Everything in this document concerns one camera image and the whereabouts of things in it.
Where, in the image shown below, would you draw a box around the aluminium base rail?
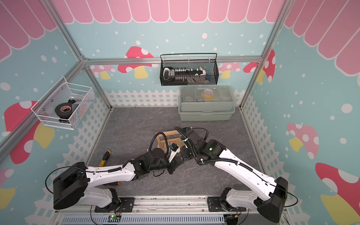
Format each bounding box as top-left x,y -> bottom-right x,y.
50,196 -> 272,225

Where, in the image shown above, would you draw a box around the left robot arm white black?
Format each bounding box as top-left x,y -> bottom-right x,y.
51,143 -> 184,212

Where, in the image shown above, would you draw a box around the wooden jewelry display stand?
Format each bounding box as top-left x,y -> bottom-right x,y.
156,130 -> 189,153

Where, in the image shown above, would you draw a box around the white black device in basket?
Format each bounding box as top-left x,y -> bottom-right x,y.
160,67 -> 207,83

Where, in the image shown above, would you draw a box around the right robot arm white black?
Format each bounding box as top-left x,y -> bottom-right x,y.
175,127 -> 290,223

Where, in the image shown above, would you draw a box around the yellow black screwdriver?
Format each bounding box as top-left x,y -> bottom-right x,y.
99,151 -> 111,167

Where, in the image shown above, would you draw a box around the black tape roll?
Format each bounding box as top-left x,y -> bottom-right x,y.
55,103 -> 73,120

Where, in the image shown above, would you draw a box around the yellow item in box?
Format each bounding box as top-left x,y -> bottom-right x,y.
202,89 -> 215,99

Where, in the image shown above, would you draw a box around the white wire basket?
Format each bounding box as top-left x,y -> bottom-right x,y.
31,78 -> 95,130

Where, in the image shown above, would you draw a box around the black wire mesh basket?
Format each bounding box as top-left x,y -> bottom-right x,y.
159,53 -> 219,86

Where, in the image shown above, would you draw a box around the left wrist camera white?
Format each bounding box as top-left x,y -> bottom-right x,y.
168,143 -> 181,163

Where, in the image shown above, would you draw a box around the green circuit board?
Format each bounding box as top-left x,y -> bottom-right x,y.
107,215 -> 121,223

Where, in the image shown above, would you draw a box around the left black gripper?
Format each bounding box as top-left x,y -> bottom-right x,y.
149,153 -> 185,175

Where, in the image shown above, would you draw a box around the green plastic storage box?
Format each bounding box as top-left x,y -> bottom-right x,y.
178,85 -> 237,122

